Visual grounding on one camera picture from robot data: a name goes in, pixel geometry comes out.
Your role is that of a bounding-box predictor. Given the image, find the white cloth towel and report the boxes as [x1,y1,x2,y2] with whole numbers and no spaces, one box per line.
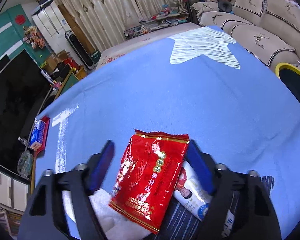
[89,189,150,239]

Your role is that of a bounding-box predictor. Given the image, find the red snack bag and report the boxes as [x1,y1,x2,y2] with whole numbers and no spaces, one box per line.
[109,130,190,234]

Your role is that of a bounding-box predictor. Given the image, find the yellow rim black trash bin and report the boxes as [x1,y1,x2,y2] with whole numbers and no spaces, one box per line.
[275,62,300,103]

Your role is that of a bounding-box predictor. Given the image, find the wooden tv cabinet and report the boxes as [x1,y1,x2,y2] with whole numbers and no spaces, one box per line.
[0,64,88,215]

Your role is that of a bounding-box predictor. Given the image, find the glass ashtray bowl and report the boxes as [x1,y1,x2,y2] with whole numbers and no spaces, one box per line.
[17,150,33,178]

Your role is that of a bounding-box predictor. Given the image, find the red tray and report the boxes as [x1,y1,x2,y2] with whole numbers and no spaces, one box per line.
[34,116,50,157]

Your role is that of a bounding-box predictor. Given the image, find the white magazine with portrait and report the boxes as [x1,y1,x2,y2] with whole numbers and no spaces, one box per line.
[173,161,238,238]

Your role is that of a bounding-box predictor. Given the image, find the blue tissue pack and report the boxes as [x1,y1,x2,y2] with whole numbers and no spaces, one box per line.
[29,120,46,151]

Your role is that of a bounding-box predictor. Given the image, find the black flat television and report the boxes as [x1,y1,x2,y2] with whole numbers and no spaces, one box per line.
[0,50,51,172]

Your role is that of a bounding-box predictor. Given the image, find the blue star tablecloth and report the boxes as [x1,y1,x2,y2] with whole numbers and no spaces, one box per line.
[36,27,300,238]

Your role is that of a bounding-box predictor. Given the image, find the black tower fan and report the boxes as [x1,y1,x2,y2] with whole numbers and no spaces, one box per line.
[64,30,95,70]

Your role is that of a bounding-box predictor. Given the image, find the floral floor mattress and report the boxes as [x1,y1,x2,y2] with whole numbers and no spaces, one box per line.
[96,22,199,70]

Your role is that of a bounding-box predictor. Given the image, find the artificial flower decoration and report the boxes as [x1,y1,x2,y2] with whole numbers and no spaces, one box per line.
[23,25,45,49]

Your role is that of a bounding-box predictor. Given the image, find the beige sectional sofa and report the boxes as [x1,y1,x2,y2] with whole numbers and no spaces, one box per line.
[189,0,300,70]

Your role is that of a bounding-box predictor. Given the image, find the white standing air conditioner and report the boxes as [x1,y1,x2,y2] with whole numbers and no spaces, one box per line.
[32,0,74,56]

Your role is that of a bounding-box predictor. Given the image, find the beige embroidered curtains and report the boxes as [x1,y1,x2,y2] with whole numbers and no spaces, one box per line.
[54,0,185,51]

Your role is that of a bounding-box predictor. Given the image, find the low glass toy shelf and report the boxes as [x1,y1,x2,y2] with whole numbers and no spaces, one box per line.
[123,13,189,40]

